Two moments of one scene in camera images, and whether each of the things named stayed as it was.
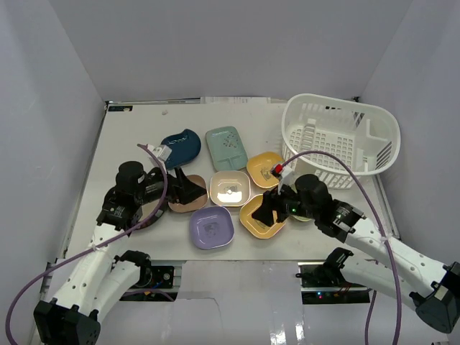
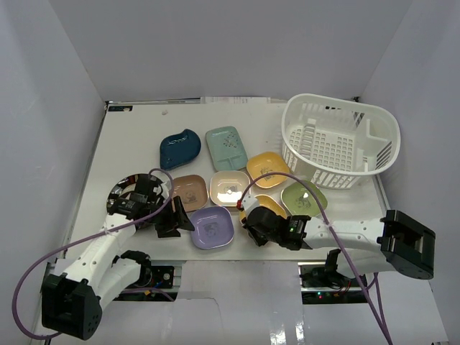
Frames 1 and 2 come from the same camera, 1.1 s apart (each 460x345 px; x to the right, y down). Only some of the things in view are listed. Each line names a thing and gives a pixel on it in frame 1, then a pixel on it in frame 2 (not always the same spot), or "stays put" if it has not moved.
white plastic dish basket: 366,135 stays put
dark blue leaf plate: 185,146 stays put
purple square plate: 211,227 stays put
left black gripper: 176,187 -> 169,218
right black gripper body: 292,205 -> 260,239
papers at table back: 235,100 stays put
